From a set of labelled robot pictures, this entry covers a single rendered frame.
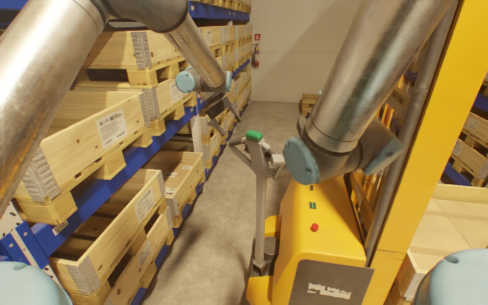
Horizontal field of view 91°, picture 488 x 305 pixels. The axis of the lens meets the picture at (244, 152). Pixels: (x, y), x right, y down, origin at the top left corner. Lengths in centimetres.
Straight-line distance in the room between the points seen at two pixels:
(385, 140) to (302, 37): 603
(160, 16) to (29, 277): 49
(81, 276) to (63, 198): 39
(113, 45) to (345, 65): 160
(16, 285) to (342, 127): 41
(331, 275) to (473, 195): 132
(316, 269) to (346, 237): 23
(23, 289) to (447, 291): 38
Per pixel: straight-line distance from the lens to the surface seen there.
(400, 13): 32
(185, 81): 108
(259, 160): 126
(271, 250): 190
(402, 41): 33
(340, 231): 148
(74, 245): 180
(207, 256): 245
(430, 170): 119
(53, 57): 52
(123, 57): 179
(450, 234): 198
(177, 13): 62
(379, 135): 53
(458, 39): 104
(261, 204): 147
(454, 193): 232
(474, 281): 33
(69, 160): 124
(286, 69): 656
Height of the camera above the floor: 189
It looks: 28 degrees down
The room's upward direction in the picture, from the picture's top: 1 degrees counter-clockwise
